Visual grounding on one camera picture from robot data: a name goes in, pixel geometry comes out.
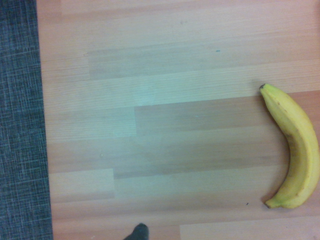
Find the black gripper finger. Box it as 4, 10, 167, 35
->
124, 222, 150, 240

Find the yellow banana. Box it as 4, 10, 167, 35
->
259, 83, 320, 210

